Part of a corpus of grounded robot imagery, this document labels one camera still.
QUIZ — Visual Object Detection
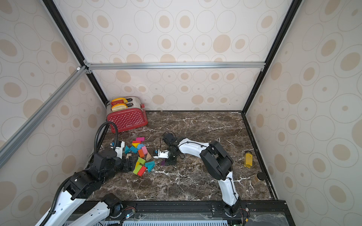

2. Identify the teal triangular block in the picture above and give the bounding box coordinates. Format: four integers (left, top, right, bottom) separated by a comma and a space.
147, 164, 155, 172
124, 146, 130, 154

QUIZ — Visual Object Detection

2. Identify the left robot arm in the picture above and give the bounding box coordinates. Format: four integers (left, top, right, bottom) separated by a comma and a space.
37, 148, 137, 226

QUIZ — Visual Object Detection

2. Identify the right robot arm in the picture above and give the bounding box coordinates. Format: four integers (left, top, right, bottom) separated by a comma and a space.
157, 132, 241, 217

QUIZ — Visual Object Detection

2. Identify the lime green block lower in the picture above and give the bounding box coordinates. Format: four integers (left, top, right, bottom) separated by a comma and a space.
133, 164, 143, 175

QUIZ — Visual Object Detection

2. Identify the lime green block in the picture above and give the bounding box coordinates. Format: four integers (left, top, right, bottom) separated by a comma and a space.
137, 157, 146, 165
133, 164, 143, 175

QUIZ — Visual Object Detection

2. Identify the lime green block upper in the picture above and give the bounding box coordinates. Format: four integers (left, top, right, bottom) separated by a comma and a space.
137, 157, 146, 165

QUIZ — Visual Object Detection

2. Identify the red rectangular block lower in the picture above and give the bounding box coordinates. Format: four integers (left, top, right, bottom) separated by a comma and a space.
137, 166, 147, 177

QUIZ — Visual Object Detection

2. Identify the teal rectangular block upper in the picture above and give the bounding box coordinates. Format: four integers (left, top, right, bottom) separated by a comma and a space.
130, 146, 138, 153

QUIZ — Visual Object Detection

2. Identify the teal rectangular block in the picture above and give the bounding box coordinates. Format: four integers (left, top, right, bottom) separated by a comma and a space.
130, 146, 138, 153
145, 161, 155, 167

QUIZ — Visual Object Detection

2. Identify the orange-red rectangular block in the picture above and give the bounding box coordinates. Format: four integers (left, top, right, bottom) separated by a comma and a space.
138, 149, 145, 158

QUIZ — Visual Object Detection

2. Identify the teal rectangular block lower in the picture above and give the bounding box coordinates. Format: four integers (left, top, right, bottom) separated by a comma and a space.
145, 161, 155, 167

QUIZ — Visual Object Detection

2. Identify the light blue triangular block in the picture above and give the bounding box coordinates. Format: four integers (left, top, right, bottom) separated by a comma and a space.
137, 144, 145, 150

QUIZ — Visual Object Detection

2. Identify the natural wood triangular block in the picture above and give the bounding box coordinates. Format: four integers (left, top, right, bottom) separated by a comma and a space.
146, 153, 152, 162

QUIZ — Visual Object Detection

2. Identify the pink rectangular block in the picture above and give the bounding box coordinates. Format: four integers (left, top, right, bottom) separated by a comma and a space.
141, 146, 148, 155

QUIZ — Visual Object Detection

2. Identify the magenta rectangular block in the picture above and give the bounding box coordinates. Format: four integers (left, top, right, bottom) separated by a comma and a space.
136, 137, 145, 142

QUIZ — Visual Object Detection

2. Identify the red polka dot toy toaster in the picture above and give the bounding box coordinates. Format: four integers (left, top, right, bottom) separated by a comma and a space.
106, 97, 148, 133

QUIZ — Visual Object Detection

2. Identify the toy bread slice rear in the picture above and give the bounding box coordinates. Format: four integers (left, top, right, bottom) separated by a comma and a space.
111, 98, 133, 106

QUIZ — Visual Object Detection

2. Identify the toy bread slice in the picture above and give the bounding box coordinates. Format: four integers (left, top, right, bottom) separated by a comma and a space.
111, 98, 133, 106
111, 103, 128, 112

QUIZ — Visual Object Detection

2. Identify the toy bread slice front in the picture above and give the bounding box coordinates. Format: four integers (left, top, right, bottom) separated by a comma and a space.
111, 103, 128, 112

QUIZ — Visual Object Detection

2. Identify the yellow toy bottle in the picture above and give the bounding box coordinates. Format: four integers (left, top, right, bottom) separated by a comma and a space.
244, 151, 253, 168

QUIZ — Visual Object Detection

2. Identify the black lid wooden jar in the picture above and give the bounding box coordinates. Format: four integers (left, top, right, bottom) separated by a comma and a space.
251, 172, 267, 186

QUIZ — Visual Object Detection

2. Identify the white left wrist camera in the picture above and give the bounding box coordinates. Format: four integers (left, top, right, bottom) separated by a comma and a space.
111, 141, 125, 159

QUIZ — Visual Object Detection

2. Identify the black corrugated cable hose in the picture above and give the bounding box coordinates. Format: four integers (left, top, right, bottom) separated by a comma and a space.
93, 121, 119, 154

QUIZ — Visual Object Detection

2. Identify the silver aluminium rail back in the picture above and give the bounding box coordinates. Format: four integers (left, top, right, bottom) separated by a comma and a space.
87, 61, 265, 70

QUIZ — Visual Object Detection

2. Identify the silver aluminium rail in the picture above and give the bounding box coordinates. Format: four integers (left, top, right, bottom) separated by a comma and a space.
87, 61, 265, 70
1, 66, 86, 167

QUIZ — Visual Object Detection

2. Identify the silver aluminium rail left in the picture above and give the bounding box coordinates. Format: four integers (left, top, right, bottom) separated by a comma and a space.
1, 66, 86, 167

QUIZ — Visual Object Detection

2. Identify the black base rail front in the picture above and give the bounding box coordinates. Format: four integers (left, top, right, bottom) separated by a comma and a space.
76, 199, 296, 226

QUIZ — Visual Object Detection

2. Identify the black corner frame post left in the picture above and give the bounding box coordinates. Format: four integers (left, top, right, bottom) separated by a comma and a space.
42, 0, 109, 136

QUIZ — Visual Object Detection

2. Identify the black corner frame post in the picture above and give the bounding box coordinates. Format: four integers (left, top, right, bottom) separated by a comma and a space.
42, 0, 109, 136
242, 0, 303, 115

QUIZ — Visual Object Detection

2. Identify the black corner frame post right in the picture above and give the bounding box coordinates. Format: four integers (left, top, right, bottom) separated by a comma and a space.
242, 0, 303, 115

